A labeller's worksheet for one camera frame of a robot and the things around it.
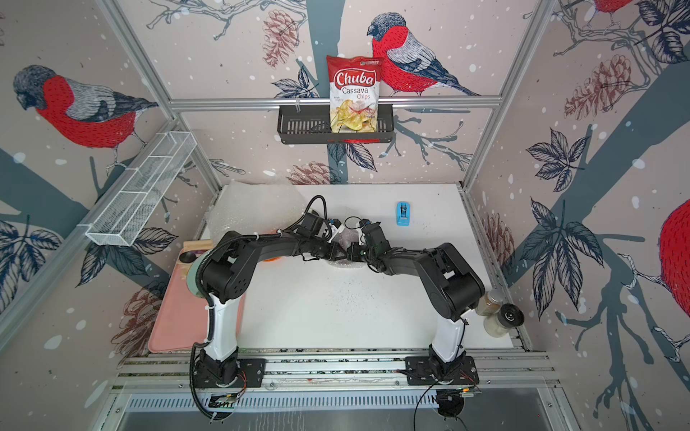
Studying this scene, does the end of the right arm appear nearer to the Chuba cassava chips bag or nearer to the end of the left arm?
the end of the left arm

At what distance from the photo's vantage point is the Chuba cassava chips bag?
850 mm

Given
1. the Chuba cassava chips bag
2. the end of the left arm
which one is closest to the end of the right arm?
the end of the left arm

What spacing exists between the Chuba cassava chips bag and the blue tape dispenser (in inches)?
13.9

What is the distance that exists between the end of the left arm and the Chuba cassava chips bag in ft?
1.04

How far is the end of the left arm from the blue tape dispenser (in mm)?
271

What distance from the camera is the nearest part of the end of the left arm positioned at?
85 centimetres

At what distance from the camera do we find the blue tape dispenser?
1088 mm
